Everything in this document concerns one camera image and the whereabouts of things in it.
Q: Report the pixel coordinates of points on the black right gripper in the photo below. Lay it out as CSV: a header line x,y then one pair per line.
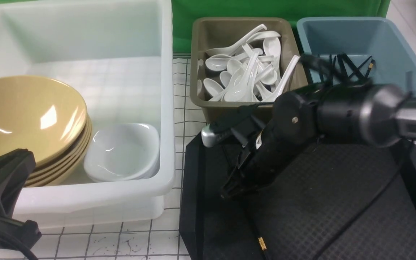
x,y
271,151

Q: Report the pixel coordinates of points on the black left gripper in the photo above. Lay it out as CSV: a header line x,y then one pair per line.
x,y
15,167

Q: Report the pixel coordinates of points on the tan noodle bowl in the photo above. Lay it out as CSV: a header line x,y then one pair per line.
x,y
40,114

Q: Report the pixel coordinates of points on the white square sauce dish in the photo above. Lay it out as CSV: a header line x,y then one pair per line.
x,y
127,130

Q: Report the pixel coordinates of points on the white ceramic soup spoon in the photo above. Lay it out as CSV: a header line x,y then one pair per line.
x,y
239,88

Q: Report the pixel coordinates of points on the black chopstick gold band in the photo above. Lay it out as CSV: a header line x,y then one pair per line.
x,y
370,66

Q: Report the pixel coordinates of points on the bottom stacked tan bowl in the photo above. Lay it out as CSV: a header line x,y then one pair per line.
x,y
58,176

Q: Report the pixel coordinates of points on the white spoon left bowl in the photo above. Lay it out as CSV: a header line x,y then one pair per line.
x,y
219,62

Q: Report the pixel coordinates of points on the white spoon right leaning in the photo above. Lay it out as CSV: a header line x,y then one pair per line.
x,y
284,80

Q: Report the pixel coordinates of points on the white spoon lower left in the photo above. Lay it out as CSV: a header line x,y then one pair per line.
x,y
214,89

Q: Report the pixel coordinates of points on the black serving tray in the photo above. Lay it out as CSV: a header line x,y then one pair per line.
x,y
305,206

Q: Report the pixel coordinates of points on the olive plastic spoon bin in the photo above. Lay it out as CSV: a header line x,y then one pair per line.
x,y
217,32

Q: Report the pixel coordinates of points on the white dish in bin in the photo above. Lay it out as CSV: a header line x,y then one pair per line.
x,y
117,160

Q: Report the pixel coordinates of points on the black chopstick in bin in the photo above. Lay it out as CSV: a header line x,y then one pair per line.
x,y
321,70
355,69
343,66

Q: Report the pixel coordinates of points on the white spoon upright right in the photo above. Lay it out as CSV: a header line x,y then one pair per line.
x,y
272,47

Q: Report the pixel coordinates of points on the large white plastic bin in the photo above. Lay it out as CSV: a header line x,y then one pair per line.
x,y
118,55

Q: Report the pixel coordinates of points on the blue plastic chopstick bin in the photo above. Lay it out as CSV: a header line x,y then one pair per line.
x,y
362,39

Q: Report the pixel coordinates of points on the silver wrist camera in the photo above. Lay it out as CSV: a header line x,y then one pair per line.
x,y
215,132

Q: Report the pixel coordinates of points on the white spoon long handle top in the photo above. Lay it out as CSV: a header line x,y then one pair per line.
x,y
231,49

